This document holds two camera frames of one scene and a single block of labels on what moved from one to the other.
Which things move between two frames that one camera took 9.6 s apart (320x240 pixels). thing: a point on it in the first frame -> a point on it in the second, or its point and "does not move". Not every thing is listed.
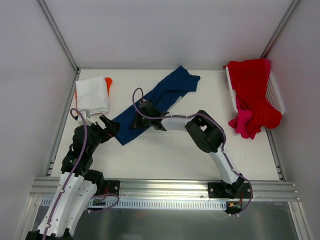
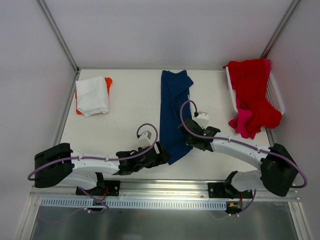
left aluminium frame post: [59, 34] does not move
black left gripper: [103, 128] -> [158, 154]
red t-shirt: [250, 78] does not move
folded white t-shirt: [92, 94] does not move
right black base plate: [235, 190] does not move
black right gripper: [141, 116] -> [188, 129]
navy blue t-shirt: [170, 91] -> [174, 92]
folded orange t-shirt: [108, 81] does not move
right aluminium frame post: [280, 29] does not move
